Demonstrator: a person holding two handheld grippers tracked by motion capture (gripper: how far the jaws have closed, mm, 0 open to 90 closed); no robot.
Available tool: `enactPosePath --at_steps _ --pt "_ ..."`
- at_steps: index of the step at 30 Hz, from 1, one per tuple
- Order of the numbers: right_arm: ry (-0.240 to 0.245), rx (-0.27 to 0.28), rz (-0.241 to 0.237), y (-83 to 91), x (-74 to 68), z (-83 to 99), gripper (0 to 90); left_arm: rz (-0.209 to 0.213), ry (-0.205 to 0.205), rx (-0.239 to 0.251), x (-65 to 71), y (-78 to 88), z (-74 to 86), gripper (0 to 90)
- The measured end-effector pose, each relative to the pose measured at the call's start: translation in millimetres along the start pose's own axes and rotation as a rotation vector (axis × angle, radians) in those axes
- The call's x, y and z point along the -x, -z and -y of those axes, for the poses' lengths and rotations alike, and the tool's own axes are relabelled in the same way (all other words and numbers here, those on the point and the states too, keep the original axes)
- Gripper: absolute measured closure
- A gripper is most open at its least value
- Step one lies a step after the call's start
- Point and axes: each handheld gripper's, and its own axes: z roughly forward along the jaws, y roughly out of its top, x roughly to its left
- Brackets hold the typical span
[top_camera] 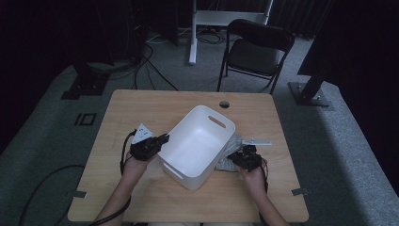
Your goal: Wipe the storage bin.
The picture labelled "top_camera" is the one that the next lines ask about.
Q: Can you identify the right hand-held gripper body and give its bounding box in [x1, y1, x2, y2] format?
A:
[231, 137, 273, 173]

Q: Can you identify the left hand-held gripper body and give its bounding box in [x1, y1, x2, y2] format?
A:
[129, 122, 164, 162]

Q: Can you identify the grey knitted cloth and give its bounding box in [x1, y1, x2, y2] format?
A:
[215, 134, 244, 173]

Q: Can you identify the white plastic bin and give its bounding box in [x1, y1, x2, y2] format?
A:
[157, 105, 237, 191]

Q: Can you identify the person's left hand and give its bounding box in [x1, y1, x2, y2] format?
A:
[120, 153, 152, 184]

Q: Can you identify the person's right hand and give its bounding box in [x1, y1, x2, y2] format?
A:
[237, 165, 268, 196]

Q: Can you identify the black metal stand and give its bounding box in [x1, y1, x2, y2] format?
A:
[287, 60, 335, 112]
[59, 60, 111, 101]

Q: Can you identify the black folding chair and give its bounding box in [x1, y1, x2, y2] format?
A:
[215, 18, 296, 96]

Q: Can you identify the dark equipment rack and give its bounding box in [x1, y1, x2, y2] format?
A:
[123, 0, 149, 64]

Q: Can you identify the dark curtain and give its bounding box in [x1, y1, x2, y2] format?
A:
[269, 0, 337, 40]

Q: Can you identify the left hand-held gripper cable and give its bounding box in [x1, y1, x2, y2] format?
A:
[18, 129, 139, 226]

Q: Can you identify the hand-held gripper cable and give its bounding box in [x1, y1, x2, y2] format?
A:
[18, 129, 139, 226]
[259, 158, 269, 193]

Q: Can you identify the right hand-held gripper cable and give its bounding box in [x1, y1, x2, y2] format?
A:
[259, 158, 269, 193]

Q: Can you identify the black floor cable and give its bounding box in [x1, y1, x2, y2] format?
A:
[141, 55, 180, 92]
[131, 43, 156, 91]

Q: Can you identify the white floor cable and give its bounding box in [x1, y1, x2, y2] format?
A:
[145, 32, 172, 45]

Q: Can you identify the black cable coil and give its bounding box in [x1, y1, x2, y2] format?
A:
[196, 27, 228, 45]

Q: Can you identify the white metal desk frame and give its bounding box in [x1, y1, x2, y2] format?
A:
[188, 0, 275, 66]

